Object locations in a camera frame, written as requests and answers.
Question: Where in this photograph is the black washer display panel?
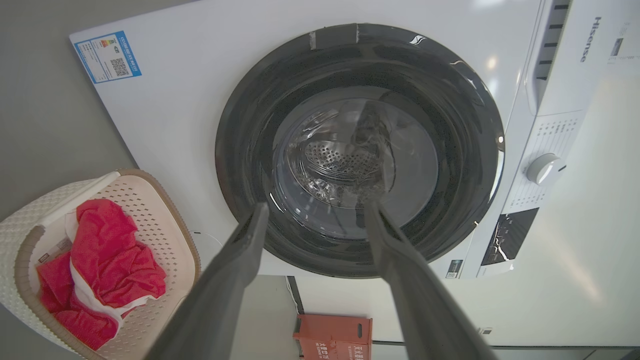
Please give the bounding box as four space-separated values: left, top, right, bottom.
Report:
481 207 540 267

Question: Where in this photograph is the white perforated laundry basket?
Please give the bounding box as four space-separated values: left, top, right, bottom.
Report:
0 169 202 360

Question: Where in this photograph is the white detergent drawer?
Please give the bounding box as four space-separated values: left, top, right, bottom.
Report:
525 0 576 117

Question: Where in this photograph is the orange plastic crate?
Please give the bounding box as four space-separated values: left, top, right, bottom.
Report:
293 314 373 360

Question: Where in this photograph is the white front-load washing machine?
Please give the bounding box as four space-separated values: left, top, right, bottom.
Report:
69 0 640 279

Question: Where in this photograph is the white round control knob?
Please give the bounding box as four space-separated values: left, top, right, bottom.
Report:
526 153 567 186

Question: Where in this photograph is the red garment with white trim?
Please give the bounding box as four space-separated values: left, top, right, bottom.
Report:
36 198 167 351

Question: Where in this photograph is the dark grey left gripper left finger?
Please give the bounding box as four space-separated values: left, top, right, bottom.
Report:
145 202 271 360

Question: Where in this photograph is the blue energy label sticker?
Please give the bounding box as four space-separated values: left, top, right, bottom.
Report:
74 31 142 84

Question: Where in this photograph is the round white filter cover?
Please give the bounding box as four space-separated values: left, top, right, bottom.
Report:
190 230 226 275

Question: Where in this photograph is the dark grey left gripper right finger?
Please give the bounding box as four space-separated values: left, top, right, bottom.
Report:
364 200 498 360

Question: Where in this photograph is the round black glass washer door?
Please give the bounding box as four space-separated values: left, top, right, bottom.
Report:
215 22 506 279

